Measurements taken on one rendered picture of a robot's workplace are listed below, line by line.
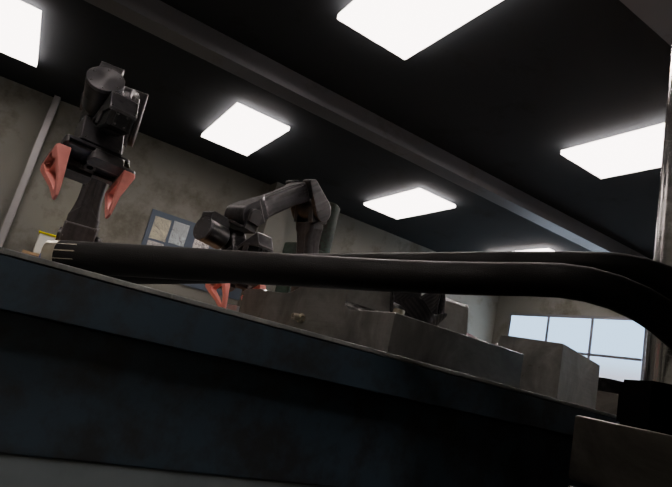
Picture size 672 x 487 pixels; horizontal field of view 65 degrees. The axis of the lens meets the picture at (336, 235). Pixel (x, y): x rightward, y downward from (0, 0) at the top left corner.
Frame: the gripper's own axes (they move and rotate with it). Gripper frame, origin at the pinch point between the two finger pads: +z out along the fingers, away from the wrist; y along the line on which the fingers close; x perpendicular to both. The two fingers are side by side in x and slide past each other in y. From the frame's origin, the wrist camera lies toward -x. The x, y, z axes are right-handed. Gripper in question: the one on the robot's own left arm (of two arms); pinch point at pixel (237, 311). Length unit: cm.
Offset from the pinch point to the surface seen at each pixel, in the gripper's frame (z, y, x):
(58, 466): 43, -51, -40
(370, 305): 18.1, -7.4, -38.7
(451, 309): 16.6, 9.3, -43.7
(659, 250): 29, -9, -76
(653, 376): 41, -10, -70
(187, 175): -438, 256, 380
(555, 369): 26, 29, -51
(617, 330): -197, 777, 63
